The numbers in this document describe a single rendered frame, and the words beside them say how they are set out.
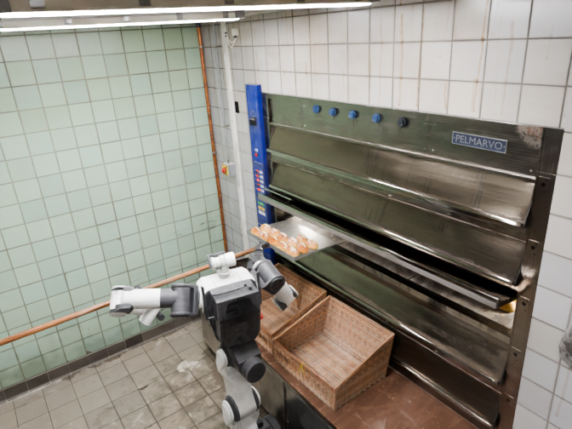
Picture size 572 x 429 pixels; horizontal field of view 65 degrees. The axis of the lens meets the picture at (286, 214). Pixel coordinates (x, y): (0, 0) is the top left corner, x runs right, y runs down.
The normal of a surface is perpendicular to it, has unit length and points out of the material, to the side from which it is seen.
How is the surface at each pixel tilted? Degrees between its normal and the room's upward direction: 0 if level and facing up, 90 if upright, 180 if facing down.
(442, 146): 91
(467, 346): 70
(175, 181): 90
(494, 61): 90
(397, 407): 0
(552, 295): 90
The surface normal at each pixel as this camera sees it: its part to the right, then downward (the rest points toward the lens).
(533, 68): -0.81, 0.26
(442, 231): -0.77, -0.07
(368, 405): -0.06, -0.92
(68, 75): 0.58, 0.27
